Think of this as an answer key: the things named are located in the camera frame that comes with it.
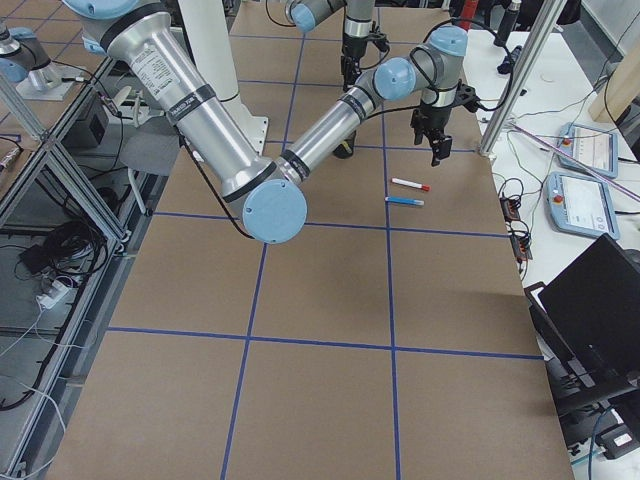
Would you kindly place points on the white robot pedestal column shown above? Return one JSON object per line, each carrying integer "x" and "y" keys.
{"x": 205, "y": 25}

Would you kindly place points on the aluminium frame post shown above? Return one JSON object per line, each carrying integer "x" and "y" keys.
{"x": 540, "y": 31}

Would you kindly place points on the blue teach pendant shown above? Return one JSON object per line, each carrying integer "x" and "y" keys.
{"x": 580, "y": 205}
{"x": 593, "y": 147}

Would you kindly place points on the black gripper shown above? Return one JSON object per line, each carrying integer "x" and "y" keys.
{"x": 353, "y": 49}
{"x": 431, "y": 116}

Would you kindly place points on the near blue teach pendant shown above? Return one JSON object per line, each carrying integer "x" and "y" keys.
{"x": 580, "y": 205}

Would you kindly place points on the folded dark blue umbrella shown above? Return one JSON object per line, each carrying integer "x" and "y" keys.
{"x": 507, "y": 65}

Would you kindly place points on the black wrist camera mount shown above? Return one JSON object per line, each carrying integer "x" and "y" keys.
{"x": 466, "y": 97}

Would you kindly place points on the orange black usb hub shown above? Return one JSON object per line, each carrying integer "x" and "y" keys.
{"x": 510, "y": 208}

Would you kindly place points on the red capped white marker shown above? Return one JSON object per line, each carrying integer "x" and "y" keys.
{"x": 410, "y": 184}

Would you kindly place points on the far blue teach pendant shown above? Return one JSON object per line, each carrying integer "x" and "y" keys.
{"x": 593, "y": 147}

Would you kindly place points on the blue highlighter pen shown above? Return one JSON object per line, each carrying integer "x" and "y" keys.
{"x": 404, "y": 201}

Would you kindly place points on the black bottle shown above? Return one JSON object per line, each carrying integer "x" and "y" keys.
{"x": 507, "y": 23}

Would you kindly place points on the black mesh pen cup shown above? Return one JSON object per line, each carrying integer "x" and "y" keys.
{"x": 339, "y": 153}

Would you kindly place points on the black laptop computer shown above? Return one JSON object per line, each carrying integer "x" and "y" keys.
{"x": 589, "y": 316}

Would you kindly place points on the red cylinder bottle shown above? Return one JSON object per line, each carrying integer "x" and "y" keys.
{"x": 467, "y": 13}

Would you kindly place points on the brown paper table cover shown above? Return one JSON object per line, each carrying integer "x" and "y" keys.
{"x": 383, "y": 342}

